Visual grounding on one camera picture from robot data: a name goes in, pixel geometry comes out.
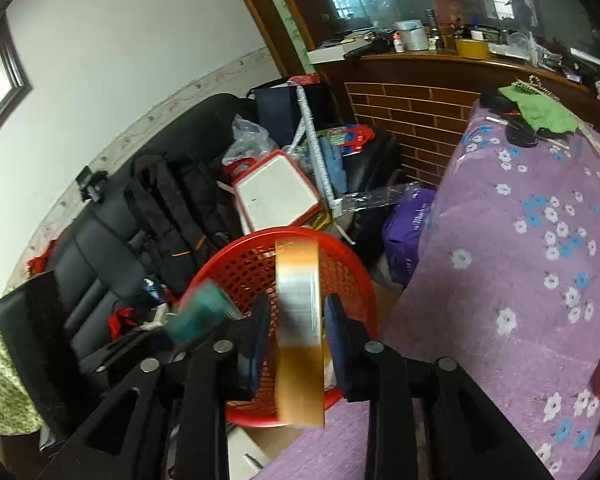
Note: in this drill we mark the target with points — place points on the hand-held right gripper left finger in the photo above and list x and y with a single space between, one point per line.
254 360

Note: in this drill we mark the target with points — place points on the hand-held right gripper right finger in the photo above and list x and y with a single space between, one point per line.
336 345

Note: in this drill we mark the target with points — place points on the orange torn carton box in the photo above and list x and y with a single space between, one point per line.
300 320

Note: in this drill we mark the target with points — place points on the teal packet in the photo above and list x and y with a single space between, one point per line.
200 310

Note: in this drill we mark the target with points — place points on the red plastic mesh basket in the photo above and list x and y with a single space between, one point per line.
240 270

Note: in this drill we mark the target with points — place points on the small blue packet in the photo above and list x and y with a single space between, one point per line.
152 288

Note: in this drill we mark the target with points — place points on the purple plastic bag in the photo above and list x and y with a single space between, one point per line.
405 235

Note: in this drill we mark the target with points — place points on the red cloth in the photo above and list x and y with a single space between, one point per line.
120 321

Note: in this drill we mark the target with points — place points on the clear cellophane wrap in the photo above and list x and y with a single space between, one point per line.
375 199

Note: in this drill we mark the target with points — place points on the red rimmed white tray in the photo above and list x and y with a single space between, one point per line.
275 190

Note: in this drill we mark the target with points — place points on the black backpack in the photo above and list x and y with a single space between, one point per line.
170 210

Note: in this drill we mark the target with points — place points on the blue cloth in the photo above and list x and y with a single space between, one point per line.
332 160

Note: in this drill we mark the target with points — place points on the black leather sofa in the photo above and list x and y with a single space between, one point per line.
100 250

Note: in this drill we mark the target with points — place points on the red green colourful packet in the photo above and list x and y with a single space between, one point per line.
352 139

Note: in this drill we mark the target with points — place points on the crumpled clear plastic bag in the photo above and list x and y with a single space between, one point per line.
247 140

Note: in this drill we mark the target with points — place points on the black phone holder clamp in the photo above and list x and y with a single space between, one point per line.
91 185

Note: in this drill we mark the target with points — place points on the dark navy tote bag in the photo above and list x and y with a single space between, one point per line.
275 110

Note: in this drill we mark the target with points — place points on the wooden brick-front counter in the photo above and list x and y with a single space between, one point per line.
420 110

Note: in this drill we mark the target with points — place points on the green floral cloth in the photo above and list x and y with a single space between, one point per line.
5 385

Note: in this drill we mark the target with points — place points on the black pouch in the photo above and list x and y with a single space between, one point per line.
497 100
522 132

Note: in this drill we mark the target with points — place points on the white flat box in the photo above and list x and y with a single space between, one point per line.
330 53

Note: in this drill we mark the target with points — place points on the yellow box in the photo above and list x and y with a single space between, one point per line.
472 49

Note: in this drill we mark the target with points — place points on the dark framed picture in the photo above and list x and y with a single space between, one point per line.
7 75

